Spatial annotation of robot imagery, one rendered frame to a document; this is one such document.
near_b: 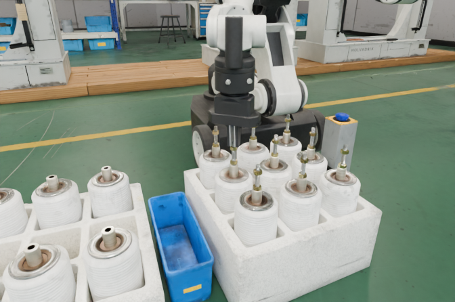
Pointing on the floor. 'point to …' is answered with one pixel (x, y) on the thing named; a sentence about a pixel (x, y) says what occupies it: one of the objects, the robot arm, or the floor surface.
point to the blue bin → (181, 248)
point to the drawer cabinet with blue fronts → (201, 17)
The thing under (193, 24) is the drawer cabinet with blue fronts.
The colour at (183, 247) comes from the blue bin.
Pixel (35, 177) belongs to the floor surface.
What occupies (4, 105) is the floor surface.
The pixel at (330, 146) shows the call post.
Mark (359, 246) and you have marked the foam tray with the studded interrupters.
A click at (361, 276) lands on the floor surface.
